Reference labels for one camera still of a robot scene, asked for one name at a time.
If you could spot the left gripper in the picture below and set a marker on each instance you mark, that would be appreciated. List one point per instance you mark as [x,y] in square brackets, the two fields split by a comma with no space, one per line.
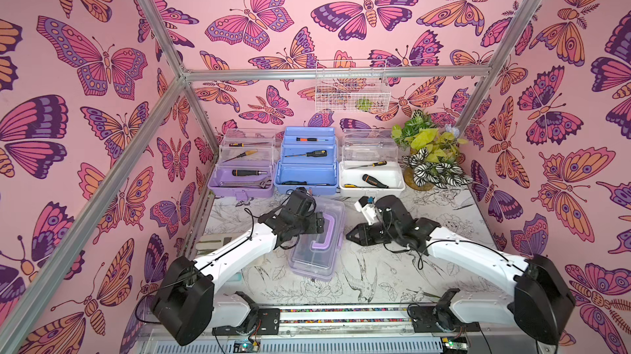
[315,223]

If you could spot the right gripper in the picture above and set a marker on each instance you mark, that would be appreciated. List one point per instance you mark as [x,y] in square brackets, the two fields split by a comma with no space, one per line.
[365,232]

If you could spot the purple toolbox clear lid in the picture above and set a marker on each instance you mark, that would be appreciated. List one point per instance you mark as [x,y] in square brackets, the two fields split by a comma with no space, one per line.
[315,255]

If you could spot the white toolbox clear lid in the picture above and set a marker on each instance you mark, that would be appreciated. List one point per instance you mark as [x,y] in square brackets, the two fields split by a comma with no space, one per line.
[374,152]

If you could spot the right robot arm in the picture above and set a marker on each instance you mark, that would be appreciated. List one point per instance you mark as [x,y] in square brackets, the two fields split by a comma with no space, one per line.
[534,296]

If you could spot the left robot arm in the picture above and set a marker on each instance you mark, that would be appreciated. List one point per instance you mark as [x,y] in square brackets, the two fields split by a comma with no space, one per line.
[188,302]

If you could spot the black orange screwdriver in white box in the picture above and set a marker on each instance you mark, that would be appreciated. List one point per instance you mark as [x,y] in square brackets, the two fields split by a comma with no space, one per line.
[374,181]

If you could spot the blue open toolbox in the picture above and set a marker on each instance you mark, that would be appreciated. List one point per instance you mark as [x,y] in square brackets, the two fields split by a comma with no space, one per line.
[320,176]

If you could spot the black yellow screwdriver in blue box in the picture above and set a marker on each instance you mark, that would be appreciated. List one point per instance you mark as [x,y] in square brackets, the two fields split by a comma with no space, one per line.
[310,154]

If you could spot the back purple open toolbox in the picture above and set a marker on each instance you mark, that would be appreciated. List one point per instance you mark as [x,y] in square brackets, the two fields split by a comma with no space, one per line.
[245,148]

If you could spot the potted leafy plant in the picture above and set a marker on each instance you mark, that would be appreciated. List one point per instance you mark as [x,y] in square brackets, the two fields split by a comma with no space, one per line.
[432,156]

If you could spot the black orange screwdriver in purple box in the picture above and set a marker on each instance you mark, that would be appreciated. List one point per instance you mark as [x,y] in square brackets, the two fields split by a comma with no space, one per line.
[248,173]

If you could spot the white wire basket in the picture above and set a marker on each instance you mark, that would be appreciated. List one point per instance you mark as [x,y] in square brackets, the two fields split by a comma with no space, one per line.
[348,89]

